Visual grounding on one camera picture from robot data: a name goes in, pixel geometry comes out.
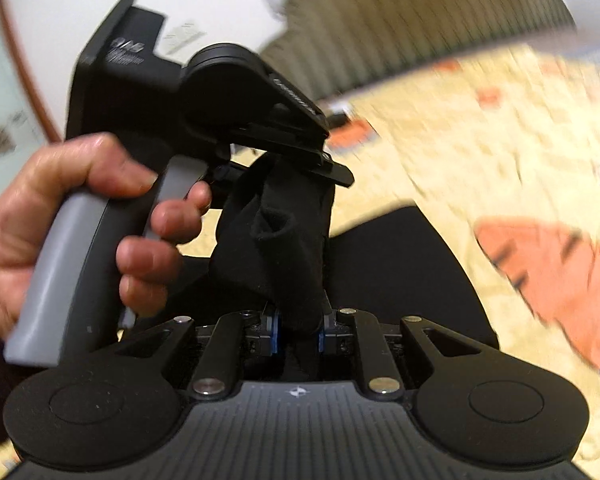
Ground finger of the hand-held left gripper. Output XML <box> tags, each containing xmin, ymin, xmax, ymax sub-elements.
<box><xmin>229</xmin><ymin>130</ymin><xmax>356</xmax><ymax>189</ymax></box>

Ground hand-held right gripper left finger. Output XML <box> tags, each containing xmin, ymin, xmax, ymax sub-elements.
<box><xmin>117</xmin><ymin>309</ymin><xmax>284</xmax><ymax>402</ymax></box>

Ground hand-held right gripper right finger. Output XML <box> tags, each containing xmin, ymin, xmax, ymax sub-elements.
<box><xmin>317</xmin><ymin>307</ymin><xmax>482</xmax><ymax>402</ymax></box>

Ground black pants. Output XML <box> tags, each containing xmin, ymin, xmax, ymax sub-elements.
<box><xmin>180</xmin><ymin>151</ymin><xmax>499</xmax><ymax>392</ymax></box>

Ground person's left hand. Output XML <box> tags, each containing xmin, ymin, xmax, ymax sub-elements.
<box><xmin>0</xmin><ymin>131</ymin><xmax>214</xmax><ymax>332</ymax></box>

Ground olive green padded headboard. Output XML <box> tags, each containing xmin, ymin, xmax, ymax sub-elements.
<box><xmin>259</xmin><ymin>0</ymin><xmax>579</xmax><ymax>107</ymax></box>

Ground yellow printed blanket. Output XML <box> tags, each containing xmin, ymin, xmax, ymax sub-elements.
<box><xmin>0</xmin><ymin>42</ymin><xmax>600</xmax><ymax>480</ymax></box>

